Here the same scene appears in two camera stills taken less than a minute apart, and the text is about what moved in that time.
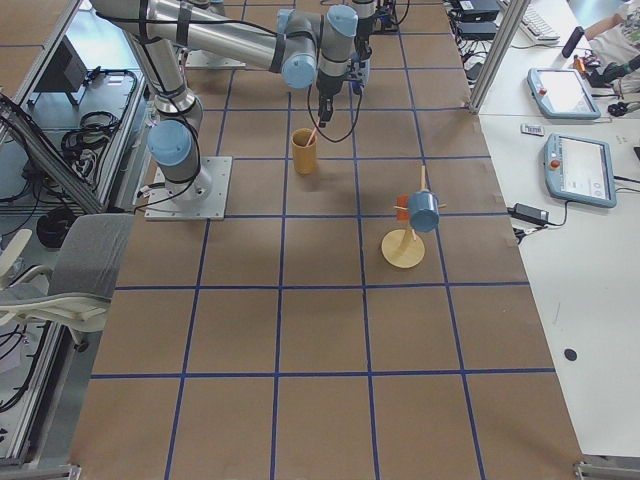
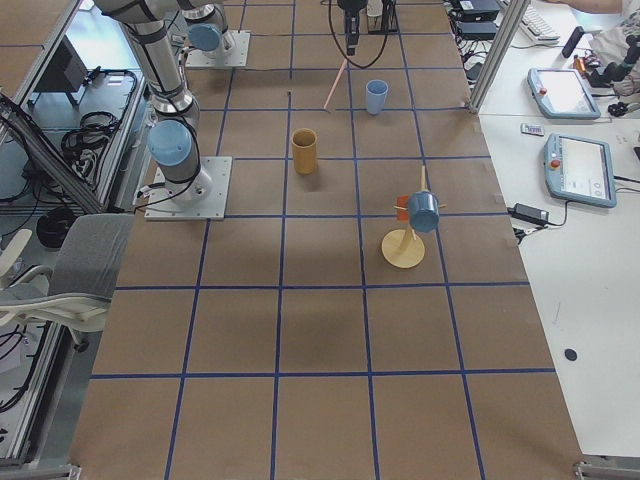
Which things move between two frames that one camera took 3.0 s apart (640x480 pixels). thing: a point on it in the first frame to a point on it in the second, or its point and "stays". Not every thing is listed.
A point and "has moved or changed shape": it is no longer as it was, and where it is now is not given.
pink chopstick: [317, 123] has moved or changed shape
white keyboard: [538, 26] stays
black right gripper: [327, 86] to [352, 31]
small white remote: [532, 129] stays
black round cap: [570, 354] stays
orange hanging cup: [402, 205] stays
